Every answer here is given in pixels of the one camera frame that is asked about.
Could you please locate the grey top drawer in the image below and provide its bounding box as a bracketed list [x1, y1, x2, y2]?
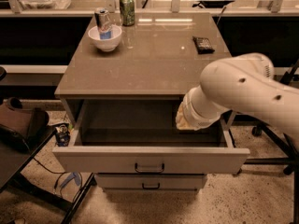
[53, 100, 249, 175]

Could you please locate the grey drawer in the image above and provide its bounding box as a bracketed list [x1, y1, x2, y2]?
[95, 174, 207, 190]
[53, 100, 249, 175]

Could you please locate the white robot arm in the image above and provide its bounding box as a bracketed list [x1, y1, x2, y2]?
[176, 53, 299, 141]

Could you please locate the grey drawer cabinet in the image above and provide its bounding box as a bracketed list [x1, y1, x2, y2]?
[54, 12, 251, 194]

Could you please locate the grey bottom drawer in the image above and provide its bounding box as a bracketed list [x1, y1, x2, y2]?
[95, 174, 207, 190]

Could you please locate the white ceramic bowl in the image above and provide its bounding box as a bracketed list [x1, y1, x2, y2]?
[88, 24, 122, 52]

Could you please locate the black office chair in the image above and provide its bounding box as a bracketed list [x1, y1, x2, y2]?
[233, 59, 299, 224]

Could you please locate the blue chip bag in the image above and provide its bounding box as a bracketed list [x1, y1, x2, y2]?
[55, 124, 70, 147]

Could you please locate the silver blue can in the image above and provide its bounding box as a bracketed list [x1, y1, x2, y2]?
[94, 7, 112, 40]

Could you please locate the green soda can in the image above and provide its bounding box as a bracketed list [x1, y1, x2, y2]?
[120, 0, 135, 26]

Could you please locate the dark bag on bench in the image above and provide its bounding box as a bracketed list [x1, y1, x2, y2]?
[0, 97, 50, 152]

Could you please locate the black side bench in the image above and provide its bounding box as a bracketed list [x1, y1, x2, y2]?
[0, 126, 95, 224]

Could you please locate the black cable on floor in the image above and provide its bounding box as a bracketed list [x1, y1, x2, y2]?
[31, 156, 85, 201]

